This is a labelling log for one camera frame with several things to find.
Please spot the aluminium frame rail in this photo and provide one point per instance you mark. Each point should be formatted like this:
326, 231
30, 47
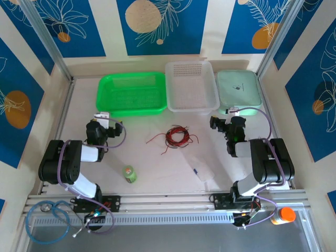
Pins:
168, 200

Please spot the small green jar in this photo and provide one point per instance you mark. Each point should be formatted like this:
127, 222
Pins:
130, 173

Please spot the green plastic basket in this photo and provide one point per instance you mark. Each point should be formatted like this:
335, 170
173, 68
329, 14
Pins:
131, 97

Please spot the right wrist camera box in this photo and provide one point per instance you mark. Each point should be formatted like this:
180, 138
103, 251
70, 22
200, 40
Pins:
234, 111

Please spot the white plastic basket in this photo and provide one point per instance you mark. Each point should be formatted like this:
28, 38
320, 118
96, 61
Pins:
191, 86

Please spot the blue stethoscope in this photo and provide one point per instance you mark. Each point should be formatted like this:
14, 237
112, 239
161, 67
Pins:
29, 223

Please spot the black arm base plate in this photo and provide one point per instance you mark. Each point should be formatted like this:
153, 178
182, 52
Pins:
113, 202
221, 200

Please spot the orange capped bottle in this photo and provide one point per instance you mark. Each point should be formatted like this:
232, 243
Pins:
284, 215

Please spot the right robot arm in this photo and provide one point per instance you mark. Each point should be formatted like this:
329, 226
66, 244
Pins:
262, 157

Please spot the pale green lidded container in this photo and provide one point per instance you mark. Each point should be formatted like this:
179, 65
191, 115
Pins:
239, 89

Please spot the grey metal panel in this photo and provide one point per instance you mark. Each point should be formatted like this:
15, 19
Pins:
170, 239

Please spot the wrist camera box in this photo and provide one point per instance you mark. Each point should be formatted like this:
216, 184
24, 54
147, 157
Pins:
234, 111
102, 119

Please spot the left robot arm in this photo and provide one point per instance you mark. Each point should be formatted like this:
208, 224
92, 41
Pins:
65, 157

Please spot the aluminium frame post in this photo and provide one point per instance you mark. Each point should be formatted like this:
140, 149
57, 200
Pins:
44, 39
278, 36

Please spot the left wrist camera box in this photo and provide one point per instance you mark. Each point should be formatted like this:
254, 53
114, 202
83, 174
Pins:
102, 119

